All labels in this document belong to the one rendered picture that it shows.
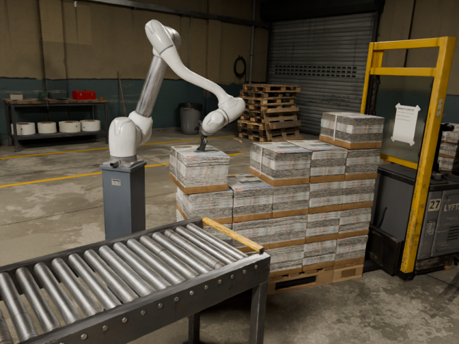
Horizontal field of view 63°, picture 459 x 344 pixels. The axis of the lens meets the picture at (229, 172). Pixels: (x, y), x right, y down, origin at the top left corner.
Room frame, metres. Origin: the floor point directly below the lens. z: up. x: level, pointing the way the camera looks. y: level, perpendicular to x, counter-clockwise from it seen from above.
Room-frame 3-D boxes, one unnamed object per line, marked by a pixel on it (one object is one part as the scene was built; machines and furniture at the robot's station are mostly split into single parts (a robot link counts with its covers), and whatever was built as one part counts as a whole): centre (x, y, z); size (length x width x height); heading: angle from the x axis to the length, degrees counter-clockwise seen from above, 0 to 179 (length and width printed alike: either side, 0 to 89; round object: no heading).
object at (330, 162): (2.74, -0.63, 0.95); 0.38 x 0.29 x 0.23; 21
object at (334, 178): (2.74, -0.63, 0.86); 0.38 x 0.29 x 0.04; 21
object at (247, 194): (2.57, -0.23, 0.42); 1.17 x 0.39 x 0.83; 112
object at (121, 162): (2.19, 0.65, 1.03); 0.22 x 0.18 x 0.06; 166
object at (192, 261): (1.51, 0.20, 0.77); 0.47 x 0.05 x 0.05; 40
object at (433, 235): (3.15, -1.65, 0.40); 0.69 x 0.55 x 0.80; 22
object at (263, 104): (9.33, -0.89, 0.65); 1.33 x 0.94 x 1.30; 134
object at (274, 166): (2.63, -0.35, 0.95); 0.38 x 0.29 x 0.23; 23
